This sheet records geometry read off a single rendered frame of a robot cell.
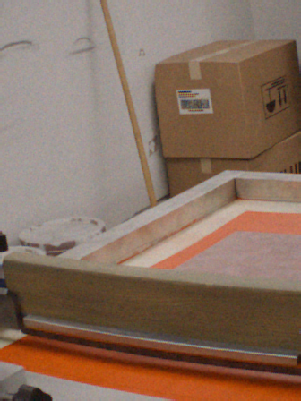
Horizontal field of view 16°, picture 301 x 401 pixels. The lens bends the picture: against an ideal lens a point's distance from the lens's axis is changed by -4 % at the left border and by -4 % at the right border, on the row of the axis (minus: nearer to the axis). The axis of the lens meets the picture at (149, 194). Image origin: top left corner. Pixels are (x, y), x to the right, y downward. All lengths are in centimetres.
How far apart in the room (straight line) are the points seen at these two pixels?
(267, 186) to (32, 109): 234
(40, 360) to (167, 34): 351
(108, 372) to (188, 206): 52
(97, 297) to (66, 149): 297
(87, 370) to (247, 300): 21
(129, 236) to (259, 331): 49
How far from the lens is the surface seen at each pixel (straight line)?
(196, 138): 442
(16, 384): 86
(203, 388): 107
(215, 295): 106
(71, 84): 412
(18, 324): 123
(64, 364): 117
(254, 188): 169
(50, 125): 403
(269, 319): 103
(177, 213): 158
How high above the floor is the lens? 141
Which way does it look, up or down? 15 degrees down
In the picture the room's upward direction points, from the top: 7 degrees counter-clockwise
